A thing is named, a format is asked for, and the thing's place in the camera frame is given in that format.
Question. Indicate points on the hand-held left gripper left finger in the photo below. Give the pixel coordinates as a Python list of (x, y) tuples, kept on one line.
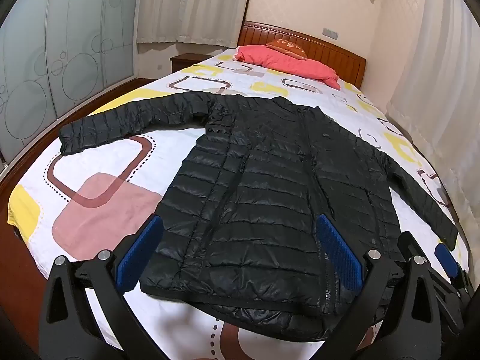
[(139, 251)]

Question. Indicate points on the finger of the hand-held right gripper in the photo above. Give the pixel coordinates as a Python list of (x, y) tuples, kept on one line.
[(446, 259), (408, 245)]

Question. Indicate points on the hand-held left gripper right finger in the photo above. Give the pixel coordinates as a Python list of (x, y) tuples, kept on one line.
[(337, 251)]

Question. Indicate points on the black puffer jacket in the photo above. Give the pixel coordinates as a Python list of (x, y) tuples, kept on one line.
[(262, 176)]

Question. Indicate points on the bed with patterned sheet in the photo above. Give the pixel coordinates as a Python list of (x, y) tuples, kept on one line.
[(112, 157)]

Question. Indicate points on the white sheer curtain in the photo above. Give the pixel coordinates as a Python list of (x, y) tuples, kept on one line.
[(438, 82)]

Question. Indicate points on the pink quilt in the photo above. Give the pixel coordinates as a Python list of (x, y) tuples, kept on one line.
[(292, 65)]

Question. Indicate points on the wooden nightstand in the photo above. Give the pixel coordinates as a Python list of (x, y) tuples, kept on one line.
[(183, 62)]

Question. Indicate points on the wooden bed headboard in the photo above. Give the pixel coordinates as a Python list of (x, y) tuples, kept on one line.
[(337, 50)]

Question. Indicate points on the orange cushion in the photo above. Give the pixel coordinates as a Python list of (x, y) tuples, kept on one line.
[(287, 48)]

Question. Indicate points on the frosted glass wardrobe doors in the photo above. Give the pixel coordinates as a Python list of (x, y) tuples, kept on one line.
[(56, 52)]

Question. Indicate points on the cream window curtain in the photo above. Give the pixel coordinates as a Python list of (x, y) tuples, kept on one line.
[(195, 3)]

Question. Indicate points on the wall switch panel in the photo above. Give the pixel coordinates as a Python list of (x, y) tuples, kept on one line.
[(330, 33)]

